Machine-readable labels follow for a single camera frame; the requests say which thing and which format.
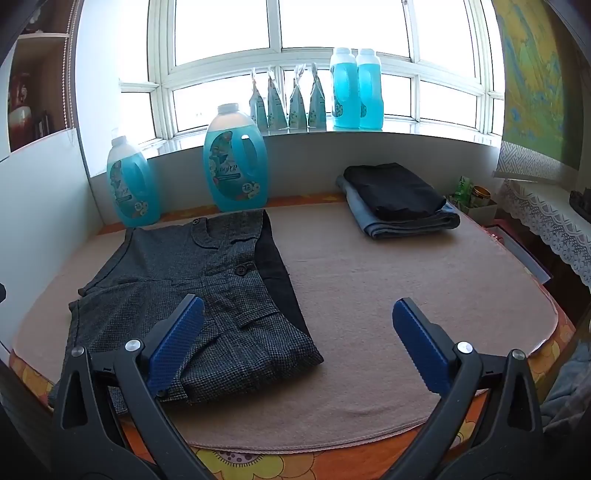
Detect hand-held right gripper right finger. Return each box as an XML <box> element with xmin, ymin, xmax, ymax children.
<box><xmin>392</xmin><ymin>298</ymin><xmax>546</xmax><ymax>480</ymax></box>

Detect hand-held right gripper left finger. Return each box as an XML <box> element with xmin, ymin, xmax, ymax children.
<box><xmin>52</xmin><ymin>294</ymin><xmax>206</xmax><ymax>480</ymax></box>

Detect grey houndstooth pants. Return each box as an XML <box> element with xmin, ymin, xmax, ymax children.
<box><xmin>48</xmin><ymin>210</ymin><xmax>324</xmax><ymax>411</ymax></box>

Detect folded black pants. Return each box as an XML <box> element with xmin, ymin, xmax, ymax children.
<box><xmin>344</xmin><ymin>163</ymin><xmax>448</xmax><ymax>221</ymax></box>

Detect beige mat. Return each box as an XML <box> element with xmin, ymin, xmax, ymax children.
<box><xmin>11</xmin><ymin>200</ymin><xmax>559</xmax><ymax>450</ymax></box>

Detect folded blue jeans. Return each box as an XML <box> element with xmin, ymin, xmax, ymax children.
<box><xmin>335</xmin><ymin>175</ymin><xmax>461</xmax><ymax>240</ymax></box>

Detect light blue crumpled cloth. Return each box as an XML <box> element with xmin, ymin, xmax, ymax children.
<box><xmin>542</xmin><ymin>353</ymin><xmax>591</xmax><ymax>428</ymax></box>

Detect orange floral tablecloth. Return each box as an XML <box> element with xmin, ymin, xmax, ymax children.
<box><xmin>9</xmin><ymin>194</ymin><xmax>578</xmax><ymax>480</ymax></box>

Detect small blue detergent bottle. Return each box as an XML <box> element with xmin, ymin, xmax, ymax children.
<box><xmin>106</xmin><ymin>135</ymin><xmax>162</xmax><ymax>228</ymax></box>

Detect large blue detergent bottle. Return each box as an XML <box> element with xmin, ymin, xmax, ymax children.
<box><xmin>204</xmin><ymin>103</ymin><xmax>269</xmax><ymax>213</ymax></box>

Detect white lace cloth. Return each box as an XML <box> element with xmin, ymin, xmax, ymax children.
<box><xmin>501</xmin><ymin>178</ymin><xmax>591</xmax><ymax>291</ymax></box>

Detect white cardboard panel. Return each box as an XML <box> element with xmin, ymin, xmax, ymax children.
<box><xmin>0</xmin><ymin>127</ymin><xmax>114</xmax><ymax>349</ymax></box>

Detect light green refill pouch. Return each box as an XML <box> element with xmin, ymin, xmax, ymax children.
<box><xmin>249</xmin><ymin>69</ymin><xmax>269</xmax><ymax>131</ymax></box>
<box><xmin>267</xmin><ymin>67</ymin><xmax>284</xmax><ymax>130</ymax></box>
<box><xmin>308</xmin><ymin>63</ymin><xmax>328</xmax><ymax>131</ymax></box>
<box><xmin>288</xmin><ymin>65</ymin><xmax>308</xmax><ymax>130</ymax></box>

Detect tall blue detergent bottle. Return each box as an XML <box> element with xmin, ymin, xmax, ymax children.
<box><xmin>329</xmin><ymin>47</ymin><xmax>358</xmax><ymax>130</ymax></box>
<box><xmin>356</xmin><ymin>49</ymin><xmax>385</xmax><ymax>130</ymax></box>

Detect wooden shelf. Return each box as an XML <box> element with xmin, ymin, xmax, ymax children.
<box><xmin>7</xmin><ymin>0</ymin><xmax>77</xmax><ymax>153</ymax></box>

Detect wall map poster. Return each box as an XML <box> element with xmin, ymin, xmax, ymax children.
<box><xmin>489</xmin><ymin>0</ymin><xmax>585</xmax><ymax>178</ymax></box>

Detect white window frame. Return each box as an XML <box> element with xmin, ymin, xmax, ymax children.
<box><xmin>119</xmin><ymin>0</ymin><xmax>506</xmax><ymax>153</ymax></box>

